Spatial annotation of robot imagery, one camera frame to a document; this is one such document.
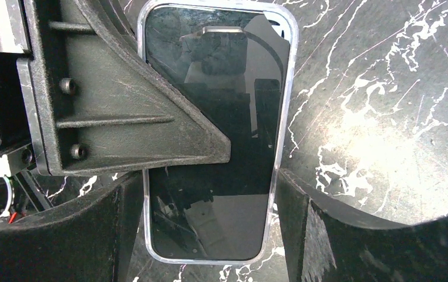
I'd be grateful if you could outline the clear phone case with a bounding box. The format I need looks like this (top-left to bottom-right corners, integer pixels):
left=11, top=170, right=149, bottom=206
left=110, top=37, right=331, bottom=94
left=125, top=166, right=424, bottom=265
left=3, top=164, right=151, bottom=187
left=137, top=0, right=299, bottom=266

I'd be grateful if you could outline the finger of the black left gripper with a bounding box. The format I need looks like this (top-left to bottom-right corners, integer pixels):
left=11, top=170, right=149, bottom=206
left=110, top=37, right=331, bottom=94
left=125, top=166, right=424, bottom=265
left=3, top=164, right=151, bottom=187
left=23, top=1, right=231, bottom=176

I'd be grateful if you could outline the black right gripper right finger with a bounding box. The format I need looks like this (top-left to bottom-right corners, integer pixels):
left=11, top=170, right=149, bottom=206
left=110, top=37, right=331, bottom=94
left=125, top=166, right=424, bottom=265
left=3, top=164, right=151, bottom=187
left=276, top=169, right=448, bottom=281

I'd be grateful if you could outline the blue phone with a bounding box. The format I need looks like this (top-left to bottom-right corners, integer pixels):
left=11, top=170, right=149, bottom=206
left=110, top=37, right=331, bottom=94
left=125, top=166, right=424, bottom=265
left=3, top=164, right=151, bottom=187
left=144, top=5, right=291, bottom=261

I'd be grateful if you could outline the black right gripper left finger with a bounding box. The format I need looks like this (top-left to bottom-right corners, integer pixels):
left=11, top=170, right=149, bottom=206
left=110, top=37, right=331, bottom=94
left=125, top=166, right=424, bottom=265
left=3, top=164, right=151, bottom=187
left=0, top=173, right=143, bottom=281

